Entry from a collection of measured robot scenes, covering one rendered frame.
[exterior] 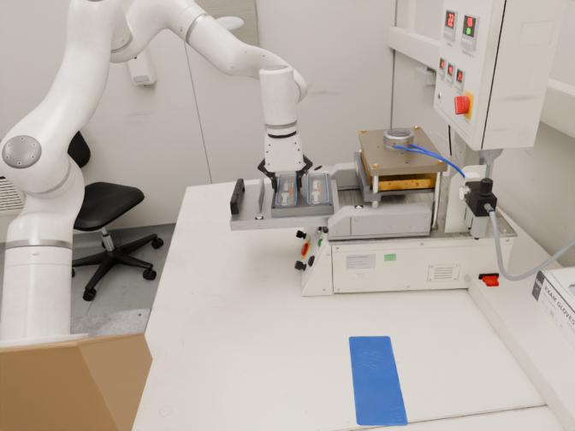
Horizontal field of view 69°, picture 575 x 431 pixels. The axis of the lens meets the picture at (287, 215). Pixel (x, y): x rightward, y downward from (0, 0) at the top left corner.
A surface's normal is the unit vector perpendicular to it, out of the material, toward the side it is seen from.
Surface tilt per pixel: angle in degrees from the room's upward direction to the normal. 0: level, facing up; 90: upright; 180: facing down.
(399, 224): 90
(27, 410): 90
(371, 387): 0
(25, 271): 47
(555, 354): 0
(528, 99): 90
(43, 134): 35
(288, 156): 90
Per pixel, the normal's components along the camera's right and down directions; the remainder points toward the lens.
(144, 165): 0.08, 0.50
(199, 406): -0.08, -0.86
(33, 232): 0.29, -0.26
